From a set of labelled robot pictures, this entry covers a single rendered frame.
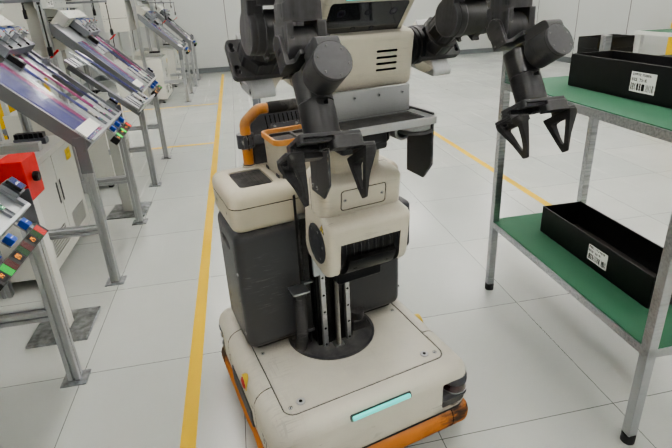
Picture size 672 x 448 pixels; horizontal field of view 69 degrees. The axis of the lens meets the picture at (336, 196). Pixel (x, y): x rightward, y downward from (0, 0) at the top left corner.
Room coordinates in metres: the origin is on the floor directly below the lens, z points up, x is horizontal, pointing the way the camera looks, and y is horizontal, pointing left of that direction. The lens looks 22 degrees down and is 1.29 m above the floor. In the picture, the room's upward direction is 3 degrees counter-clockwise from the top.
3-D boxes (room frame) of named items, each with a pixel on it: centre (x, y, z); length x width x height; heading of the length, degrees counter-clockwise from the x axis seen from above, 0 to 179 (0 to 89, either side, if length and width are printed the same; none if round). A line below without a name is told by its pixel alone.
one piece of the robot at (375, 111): (1.06, -0.08, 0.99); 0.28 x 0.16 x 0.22; 114
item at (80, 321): (1.80, 1.22, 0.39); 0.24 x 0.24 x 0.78; 10
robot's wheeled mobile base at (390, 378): (1.32, 0.04, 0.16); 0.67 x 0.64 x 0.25; 24
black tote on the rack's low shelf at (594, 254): (1.55, -0.98, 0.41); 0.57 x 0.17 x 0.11; 10
